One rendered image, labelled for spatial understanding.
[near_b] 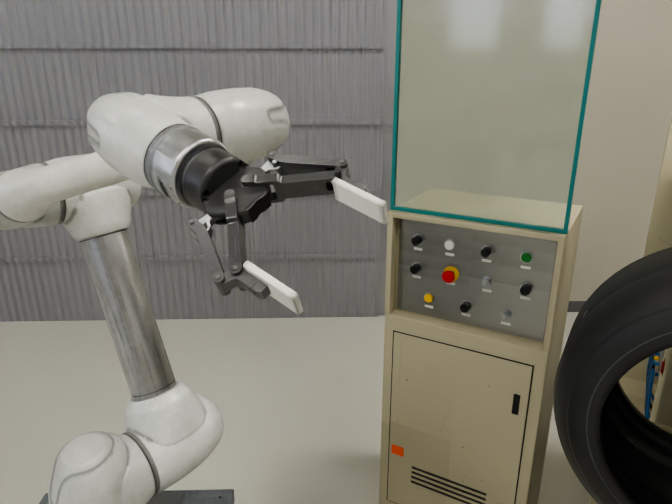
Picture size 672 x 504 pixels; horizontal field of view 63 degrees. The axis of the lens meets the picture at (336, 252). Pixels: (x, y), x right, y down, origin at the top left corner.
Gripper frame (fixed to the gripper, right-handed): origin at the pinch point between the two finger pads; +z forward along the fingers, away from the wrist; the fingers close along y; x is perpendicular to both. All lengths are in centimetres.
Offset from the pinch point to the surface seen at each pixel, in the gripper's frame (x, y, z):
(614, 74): -184, -303, -59
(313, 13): -121, -193, -205
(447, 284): -111, -67, -30
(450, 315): -120, -62, -25
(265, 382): -240, -28, -124
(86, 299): -249, 2, -277
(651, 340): -40, -35, 28
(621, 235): -277, -266, -15
